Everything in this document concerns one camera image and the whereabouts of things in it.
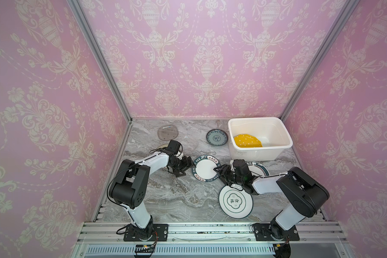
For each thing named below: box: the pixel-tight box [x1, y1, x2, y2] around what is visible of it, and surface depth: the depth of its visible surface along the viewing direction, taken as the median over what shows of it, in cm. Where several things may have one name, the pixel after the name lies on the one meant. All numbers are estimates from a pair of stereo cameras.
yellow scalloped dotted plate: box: [233, 133, 263, 148], surface depth 108 cm
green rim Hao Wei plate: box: [191, 154, 221, 183], surface depth 96 cm
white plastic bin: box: [227, 116, 294, 162], surface depth 100 cm
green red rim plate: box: [245, 160, 271, 177], surface depth 96 cm
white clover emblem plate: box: [218, 184, 254, 219], surface depth 84 cm
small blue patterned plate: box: [206, 129, 229, 147], surface depth 112 cm
